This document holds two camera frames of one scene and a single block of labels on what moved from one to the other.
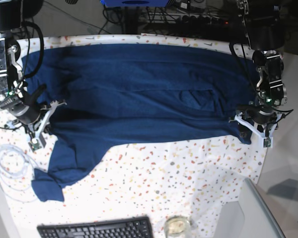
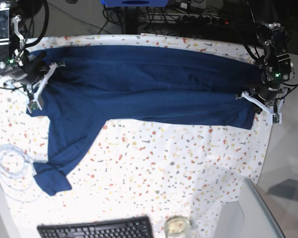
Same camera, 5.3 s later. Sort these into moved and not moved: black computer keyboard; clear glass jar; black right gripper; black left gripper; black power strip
Moved: black right gripper; black left gripper
Not moved: clear glass jar; black computer keyboard; black power strip
